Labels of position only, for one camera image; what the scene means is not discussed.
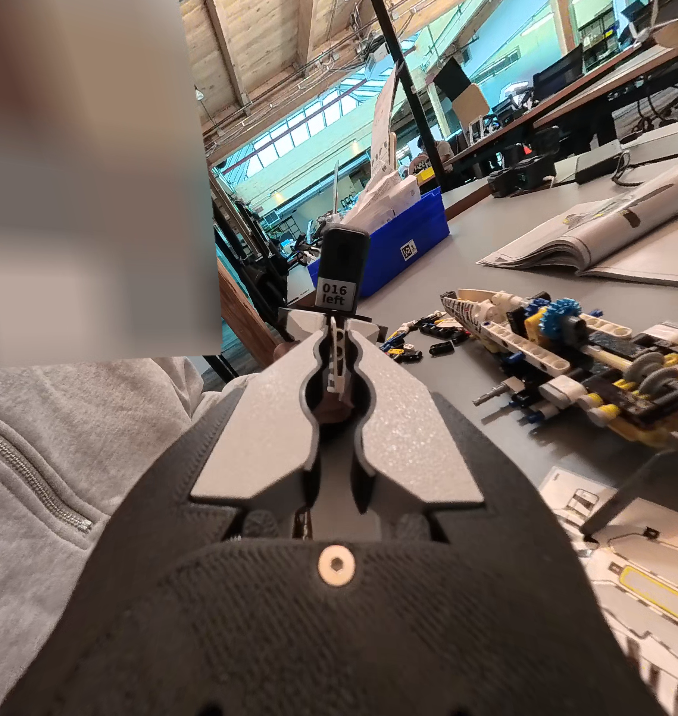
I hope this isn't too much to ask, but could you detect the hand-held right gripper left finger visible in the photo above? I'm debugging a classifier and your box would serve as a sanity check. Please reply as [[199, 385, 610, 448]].
[[189, 329, 329, 507]]

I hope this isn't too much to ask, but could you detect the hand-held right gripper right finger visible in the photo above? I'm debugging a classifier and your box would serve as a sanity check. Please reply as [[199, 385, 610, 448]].
[[347, 331, 486, 514]]

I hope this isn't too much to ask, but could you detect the lego aircraft model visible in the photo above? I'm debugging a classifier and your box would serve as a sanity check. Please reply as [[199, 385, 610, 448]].
[[440, 288, 678, 538]]

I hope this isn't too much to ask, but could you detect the pile of small lego pieces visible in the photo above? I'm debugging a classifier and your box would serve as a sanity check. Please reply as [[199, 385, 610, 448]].
[[381, 316, 471, 361]]

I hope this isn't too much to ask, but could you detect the lego instruction booklet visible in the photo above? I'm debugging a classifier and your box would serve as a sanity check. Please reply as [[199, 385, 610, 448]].
[[476, 162, 678, 289]]

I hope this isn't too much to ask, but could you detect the wooden railing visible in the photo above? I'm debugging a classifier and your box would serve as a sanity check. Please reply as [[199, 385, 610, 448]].
[[218, 257, 279, 365]]

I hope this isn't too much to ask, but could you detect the blue plastic bin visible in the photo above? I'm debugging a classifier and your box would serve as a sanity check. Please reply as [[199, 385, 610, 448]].
[[353, 186, 450, 299]]

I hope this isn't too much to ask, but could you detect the stack of white papers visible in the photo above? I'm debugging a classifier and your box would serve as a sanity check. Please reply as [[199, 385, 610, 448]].
[[344, 170, 424, 233]]

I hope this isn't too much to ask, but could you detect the tall white printed sheet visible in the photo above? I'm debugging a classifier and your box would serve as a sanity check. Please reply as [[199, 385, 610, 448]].
[[369, 62, 402, 175]]

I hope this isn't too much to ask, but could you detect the person's grey hoodie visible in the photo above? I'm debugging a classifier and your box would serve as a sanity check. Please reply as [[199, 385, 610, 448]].
[[0, 355, 261, 716]]

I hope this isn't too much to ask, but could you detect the black device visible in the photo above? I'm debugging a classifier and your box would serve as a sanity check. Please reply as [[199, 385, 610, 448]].
[[487, 154, 559, 200]]

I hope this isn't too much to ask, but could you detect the black monitor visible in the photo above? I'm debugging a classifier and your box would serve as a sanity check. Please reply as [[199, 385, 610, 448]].
[[433, 56, 472, 101]]

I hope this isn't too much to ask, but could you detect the sticker sheet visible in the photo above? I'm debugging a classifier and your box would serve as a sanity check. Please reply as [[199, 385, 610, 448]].
[[539, 465, 678, 716]]

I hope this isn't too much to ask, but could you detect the black power brick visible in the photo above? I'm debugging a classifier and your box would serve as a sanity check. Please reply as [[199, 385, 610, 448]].
[[574, 140, 625, 185]]

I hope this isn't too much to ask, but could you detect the long wooden desk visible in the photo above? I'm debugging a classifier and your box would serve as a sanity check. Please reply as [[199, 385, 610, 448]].
[[445, 42, 678, 169]]

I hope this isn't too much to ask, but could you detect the grey laptop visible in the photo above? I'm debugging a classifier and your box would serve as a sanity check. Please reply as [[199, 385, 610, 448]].
[[621, 116, 678, 166]]

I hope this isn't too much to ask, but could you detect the black steel post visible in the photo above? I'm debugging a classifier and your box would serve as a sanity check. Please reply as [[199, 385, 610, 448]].
[[369, 0, 449, 175]]

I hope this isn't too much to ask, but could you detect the black cable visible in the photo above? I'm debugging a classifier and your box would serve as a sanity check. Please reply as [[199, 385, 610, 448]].
[[613, 151, 660, 189]]

